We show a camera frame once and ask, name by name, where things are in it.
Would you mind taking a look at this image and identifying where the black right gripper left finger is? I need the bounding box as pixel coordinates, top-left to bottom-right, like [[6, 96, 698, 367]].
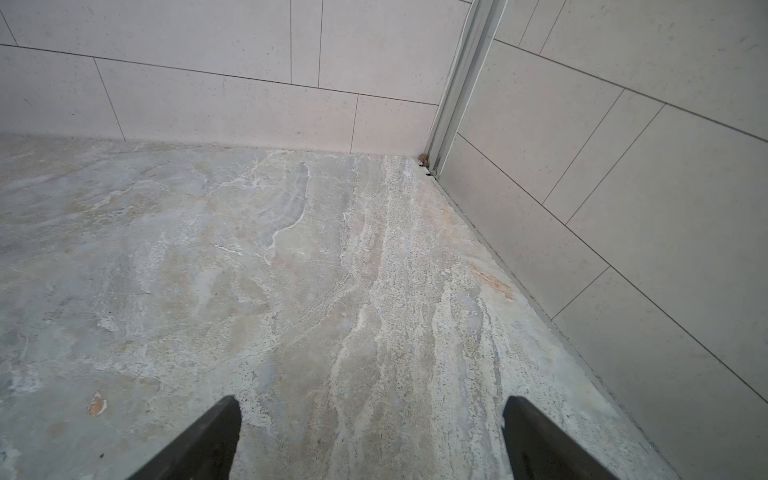
[[130, 395, 242, 480]]

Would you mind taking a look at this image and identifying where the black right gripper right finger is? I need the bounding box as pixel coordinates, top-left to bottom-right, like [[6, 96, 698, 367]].
[[501, 396, 618, 480]]

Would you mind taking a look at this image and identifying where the aluminium right corner post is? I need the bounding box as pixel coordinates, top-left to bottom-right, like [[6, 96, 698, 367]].
[[419, 0, 507, 178]]

